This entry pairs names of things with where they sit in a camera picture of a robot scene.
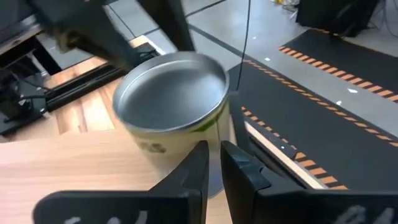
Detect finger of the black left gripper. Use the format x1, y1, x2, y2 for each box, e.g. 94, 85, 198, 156
136, 0, 196, 52
27, 0, 141, 72

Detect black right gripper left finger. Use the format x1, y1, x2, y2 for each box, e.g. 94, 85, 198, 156
32, 139, 210, 224

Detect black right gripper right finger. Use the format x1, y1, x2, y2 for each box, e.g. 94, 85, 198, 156
220, 140, 398, 224

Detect yellow labelled can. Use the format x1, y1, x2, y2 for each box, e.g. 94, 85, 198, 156
112, 51, 231, 198

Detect dark grey desk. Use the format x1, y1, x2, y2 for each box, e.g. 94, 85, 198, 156
0, 0, 43, 55

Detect black equipment case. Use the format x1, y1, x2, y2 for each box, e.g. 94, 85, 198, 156
295, 0, 381, 37

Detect black aluminium mounting frame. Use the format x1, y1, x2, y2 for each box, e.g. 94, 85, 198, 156
45, 43, 159, 111

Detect thin black hanging cable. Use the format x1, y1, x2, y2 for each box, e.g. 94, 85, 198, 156
236, 0, 252, 91

